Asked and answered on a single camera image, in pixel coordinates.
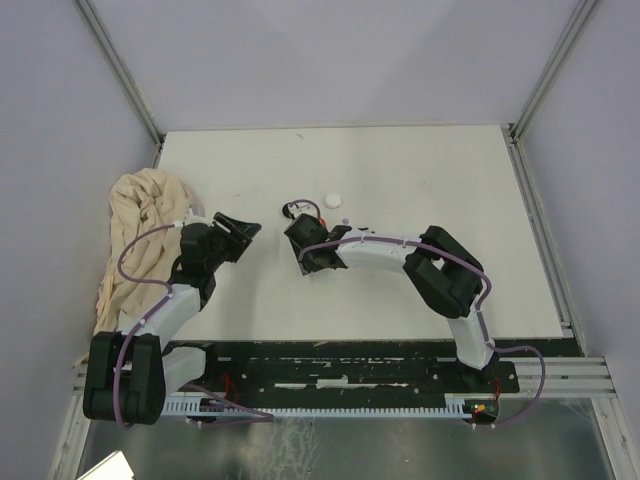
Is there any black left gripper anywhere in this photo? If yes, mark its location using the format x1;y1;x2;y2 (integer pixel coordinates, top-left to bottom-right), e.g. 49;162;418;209
205;212;261;272

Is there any white earbud charging case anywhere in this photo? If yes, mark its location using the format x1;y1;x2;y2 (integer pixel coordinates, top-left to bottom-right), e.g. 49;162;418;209
324;193;343;209

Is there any black earbud charging case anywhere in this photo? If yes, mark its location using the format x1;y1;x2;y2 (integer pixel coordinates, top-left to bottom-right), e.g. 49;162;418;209
281;203;295;219

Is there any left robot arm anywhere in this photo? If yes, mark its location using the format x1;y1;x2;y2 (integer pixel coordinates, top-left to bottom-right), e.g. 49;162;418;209
83;213;262;428

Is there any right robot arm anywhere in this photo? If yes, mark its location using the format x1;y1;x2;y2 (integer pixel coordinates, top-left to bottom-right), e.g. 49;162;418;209
284;214;499;391

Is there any cream crumpled cloth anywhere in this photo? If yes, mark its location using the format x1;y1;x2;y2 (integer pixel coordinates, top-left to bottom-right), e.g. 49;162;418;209
93;168;199;334

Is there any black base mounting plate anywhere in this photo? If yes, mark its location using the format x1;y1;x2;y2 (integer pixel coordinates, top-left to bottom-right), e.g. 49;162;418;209
205;341;520;394

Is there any white paper sheet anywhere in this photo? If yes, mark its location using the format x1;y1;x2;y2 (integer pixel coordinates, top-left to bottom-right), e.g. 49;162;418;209
78;451;135;480

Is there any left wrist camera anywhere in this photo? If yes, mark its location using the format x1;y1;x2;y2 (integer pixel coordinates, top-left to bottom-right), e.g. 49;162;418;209
182;204;208;226

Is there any slotted cable duct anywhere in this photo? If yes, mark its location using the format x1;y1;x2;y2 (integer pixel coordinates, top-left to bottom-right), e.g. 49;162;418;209
162;393;476;417

